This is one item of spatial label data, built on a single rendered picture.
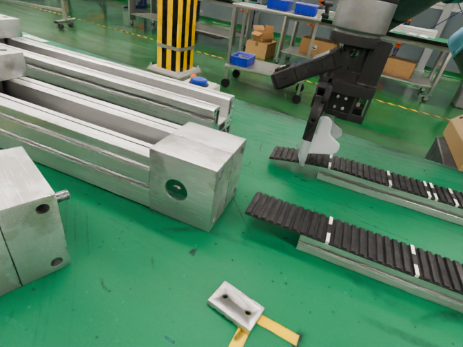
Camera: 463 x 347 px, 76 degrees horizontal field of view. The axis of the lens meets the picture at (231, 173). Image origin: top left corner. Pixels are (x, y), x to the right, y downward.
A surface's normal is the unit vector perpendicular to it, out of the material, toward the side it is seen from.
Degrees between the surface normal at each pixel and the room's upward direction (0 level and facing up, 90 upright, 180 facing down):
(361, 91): 89
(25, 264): 90
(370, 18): 90
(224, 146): 0
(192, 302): 0
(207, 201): 90
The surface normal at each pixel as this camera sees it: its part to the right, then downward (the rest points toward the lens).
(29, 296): 0.15, -0.83
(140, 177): -0.37, 0.46
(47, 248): 0.69, 0.48
